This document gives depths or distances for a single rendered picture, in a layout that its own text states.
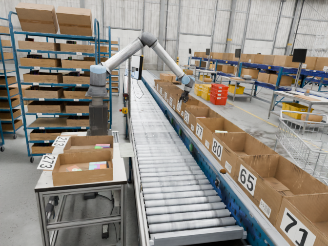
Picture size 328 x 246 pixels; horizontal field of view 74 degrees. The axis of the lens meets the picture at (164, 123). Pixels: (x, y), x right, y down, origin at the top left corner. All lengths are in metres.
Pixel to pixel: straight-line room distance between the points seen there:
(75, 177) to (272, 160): 1.28
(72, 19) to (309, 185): 2.93
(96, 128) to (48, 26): 1.57
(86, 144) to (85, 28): 1.64
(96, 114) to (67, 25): 1.41
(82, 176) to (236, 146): 1.18
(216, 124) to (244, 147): 0.41
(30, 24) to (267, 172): 3.04
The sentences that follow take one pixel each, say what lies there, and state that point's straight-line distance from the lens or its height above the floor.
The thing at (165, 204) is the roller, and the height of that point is 0.74.
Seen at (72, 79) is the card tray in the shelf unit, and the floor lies 1.19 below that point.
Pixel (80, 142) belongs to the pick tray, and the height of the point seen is 0.79.
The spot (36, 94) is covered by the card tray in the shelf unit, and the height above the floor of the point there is 0.99.
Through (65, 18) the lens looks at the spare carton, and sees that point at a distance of 3.21.
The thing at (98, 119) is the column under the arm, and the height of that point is 0.94.
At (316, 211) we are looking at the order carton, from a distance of 1.32.
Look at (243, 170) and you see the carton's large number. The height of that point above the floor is 1.00.
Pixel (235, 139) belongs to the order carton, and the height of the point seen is 0.99.
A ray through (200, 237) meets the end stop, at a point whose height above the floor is 0.75.
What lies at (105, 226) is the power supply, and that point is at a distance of 2.33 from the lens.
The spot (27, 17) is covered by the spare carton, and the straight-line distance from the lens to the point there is 3.35.
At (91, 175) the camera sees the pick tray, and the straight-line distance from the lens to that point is 1.59.
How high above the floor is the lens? 1.63
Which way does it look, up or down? 18 degrees down
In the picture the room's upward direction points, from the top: 4 degrees clockwise
